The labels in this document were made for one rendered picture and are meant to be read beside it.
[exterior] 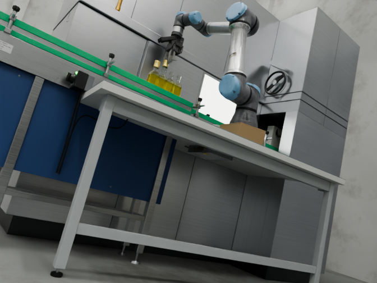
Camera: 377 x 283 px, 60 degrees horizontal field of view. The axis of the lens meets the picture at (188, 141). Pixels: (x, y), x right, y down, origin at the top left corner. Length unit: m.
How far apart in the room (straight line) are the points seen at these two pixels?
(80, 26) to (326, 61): 1.94
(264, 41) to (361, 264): 3.06
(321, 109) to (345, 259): 2.55
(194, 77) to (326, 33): 1.23
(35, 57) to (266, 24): 2.03
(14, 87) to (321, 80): 2.21
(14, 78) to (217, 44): 1.53
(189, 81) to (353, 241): 3.32
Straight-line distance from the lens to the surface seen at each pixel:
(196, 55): 2.46
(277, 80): 2.81
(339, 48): 3.20
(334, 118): 3.03
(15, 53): 1.65
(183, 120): 1.45
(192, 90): 2.35
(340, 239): 4.99
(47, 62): 1.67
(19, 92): 1.64
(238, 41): 1.79
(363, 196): 4.91
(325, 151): 2.89
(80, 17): 2.12
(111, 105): 1.37
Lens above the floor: 0.36
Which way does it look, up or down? 11 degrees up
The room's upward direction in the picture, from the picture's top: 14 degrees clockwise
